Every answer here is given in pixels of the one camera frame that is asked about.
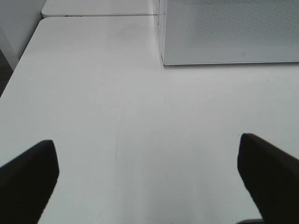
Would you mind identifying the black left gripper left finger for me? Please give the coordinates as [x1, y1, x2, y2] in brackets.
[0, 140, 59, 224]

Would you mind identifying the white microwave oven body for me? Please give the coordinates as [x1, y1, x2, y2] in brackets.
[153, 0, 167, 63]

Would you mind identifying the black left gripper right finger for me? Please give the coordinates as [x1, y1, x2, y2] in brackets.
[237, 133, 299, 224]

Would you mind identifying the white microwave door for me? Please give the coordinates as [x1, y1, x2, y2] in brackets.
[160, 0, 299, 65]

